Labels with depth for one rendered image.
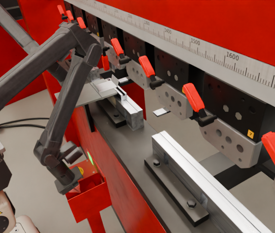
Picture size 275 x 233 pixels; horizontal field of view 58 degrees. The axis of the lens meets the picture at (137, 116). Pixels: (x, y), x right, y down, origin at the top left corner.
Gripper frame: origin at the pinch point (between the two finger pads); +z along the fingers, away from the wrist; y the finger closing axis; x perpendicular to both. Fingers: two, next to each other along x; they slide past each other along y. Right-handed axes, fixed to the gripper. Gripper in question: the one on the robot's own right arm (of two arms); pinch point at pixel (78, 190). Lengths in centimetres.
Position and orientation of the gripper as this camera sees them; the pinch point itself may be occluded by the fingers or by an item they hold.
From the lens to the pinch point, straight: 105.8
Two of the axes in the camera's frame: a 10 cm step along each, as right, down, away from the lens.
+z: 3.1, 7.0, 6.5
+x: -5.0, -4.6, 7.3
